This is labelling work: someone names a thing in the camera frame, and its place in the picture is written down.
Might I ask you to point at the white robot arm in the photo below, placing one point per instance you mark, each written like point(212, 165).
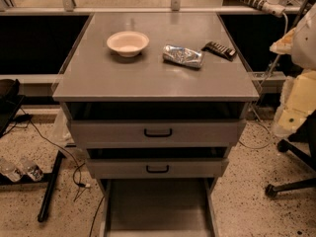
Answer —
point(298, 95)

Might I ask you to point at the grey middle drawer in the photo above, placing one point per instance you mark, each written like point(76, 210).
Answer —
point(130, 163)

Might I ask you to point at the grey drawer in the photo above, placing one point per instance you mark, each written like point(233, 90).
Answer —
point(158, 208)
point(121, 125)
point(130, 163)

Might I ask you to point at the grey top drawer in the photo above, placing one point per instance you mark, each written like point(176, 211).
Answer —
point(121, 125)

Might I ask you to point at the grey bottom drawer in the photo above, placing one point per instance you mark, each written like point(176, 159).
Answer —
point(158, 208)

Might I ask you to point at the white round bowl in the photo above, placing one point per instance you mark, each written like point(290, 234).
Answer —
point(128, 44)

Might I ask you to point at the black chocolate bar packet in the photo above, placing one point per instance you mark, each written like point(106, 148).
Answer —
point(220, 50)

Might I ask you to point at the right clear water bottle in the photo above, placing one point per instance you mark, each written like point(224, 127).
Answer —
point(31, 169)

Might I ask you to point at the clear water bottle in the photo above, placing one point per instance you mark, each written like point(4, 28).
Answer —
point(9, 170)
point(31, 169)

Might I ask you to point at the white power strip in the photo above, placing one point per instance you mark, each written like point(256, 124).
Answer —
point(268, 6)

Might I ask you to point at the left clear water bottle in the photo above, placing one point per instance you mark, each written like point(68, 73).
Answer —
point(9, 170)

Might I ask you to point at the black top drawer handle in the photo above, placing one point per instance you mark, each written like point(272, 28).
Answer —
point(158, 132)

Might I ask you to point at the black drawer handle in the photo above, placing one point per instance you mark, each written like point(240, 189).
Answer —
point(158, 132)
point(157, 169)

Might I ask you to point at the black middle drawer handle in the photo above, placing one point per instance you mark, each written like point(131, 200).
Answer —
point(157, 169)

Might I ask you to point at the black stand frame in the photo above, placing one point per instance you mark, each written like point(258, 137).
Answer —
point(10, 102)

